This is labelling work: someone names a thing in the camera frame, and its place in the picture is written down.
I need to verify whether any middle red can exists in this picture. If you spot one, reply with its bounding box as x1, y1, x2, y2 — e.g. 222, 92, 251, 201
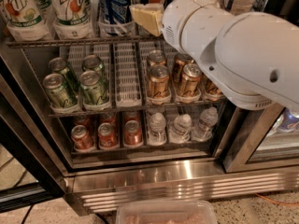
97, 122, 118, 149

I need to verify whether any blue can behind glass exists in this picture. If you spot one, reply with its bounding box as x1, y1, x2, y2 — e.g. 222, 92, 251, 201
278, 109, 299, 133

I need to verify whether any gold can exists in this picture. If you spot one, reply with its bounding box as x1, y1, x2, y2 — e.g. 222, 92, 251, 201
147, 49, 167, 66
172, 53, 194, 83
205, 79, 222, 95
147, 65, 170, 99
177, 63, 202, 97

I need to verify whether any blue diet pepsi can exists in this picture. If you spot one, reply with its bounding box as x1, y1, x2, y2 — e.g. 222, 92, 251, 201
100, 0, 131, 35

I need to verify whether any empty white can tray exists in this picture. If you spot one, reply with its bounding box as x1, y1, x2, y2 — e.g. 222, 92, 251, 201
114, 43, 142, 107

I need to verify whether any clear plastic container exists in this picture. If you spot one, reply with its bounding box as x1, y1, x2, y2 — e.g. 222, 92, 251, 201
116, 200, 218, 224

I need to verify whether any red can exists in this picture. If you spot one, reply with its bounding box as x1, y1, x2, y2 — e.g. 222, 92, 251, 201
124, 120, 142, 146
97, 122, 118, 149
71, 125, 93, 151

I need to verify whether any wire shelf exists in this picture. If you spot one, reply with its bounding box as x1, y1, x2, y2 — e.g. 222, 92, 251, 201
5, 35, 164, 49
48, 98, 228, 118

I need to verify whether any right 7up zero can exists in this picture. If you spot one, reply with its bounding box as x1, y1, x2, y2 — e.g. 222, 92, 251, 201
52, 0, 93, 39

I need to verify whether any front right green can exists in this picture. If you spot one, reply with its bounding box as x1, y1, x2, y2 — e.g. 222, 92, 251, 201
79, 70, 108, 105

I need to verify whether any front middle gold can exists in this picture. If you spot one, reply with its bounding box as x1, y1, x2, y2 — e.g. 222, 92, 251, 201
177, 63, 202, 97

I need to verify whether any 7up zero can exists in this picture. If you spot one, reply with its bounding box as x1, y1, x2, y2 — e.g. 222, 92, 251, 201
1, 0, 50, 41
52, 0, 93, 39

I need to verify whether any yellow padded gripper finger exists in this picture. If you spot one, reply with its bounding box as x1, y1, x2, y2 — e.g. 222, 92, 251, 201
130, 3, 164, 36

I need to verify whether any front left gold can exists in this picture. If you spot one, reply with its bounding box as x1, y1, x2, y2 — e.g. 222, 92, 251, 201
147, 65, 170, 99

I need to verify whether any green can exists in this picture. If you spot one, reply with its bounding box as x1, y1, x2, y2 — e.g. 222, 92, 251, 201
81, 54, 106, 78
43, 73, 78, 108
48, 57, 80, 93
79, 70, 108, 105

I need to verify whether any rear right green can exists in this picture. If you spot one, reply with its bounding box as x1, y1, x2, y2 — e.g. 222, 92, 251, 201
81, 54, 106, 78

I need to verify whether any black cable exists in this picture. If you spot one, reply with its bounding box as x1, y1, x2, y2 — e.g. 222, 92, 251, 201
20, 204, 36, 224

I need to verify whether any top wire shelf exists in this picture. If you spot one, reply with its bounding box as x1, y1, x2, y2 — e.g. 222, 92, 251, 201
5, 35, 164, 49

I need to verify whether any orange cable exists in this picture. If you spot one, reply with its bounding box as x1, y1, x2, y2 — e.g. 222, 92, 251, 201
254, 192, 299, 207

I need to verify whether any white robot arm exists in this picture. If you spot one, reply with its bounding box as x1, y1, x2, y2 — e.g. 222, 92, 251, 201
130, 0, 299, 111

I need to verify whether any front right gold can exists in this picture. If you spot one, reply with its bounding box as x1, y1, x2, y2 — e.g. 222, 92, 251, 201
205, 79, 222, 95

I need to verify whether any rear left green can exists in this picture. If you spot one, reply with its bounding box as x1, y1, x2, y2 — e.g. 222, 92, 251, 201
48, 57, 80, 93

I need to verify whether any left water bottle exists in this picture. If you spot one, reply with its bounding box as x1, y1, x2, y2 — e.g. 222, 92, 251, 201
149, 113, 166, 146

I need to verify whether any front left green can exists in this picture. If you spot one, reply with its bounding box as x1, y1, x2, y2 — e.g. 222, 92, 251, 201
43, 73, 78, 108

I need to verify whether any right red can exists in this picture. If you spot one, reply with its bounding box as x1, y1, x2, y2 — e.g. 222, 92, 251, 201
124, 120, 142, 146

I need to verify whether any left red can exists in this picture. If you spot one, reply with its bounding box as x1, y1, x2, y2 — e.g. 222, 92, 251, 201
71, 125, 93, 151

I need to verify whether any left 7up zero can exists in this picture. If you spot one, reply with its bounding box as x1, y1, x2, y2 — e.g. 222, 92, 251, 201
1, 0, 50, 41

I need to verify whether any middle wire shelf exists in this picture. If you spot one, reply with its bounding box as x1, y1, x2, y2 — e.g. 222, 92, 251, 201
48, 98, 228, 118

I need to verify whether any rear left gold can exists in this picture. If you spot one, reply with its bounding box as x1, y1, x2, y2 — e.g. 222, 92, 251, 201
147, 49, 167, 66

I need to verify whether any stainless steel fridge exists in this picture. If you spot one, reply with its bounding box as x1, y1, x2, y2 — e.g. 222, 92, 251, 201
0, 0, 299, 217

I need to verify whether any rear middle gold can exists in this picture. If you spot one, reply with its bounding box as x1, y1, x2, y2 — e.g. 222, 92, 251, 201
172, 53, 194, 83

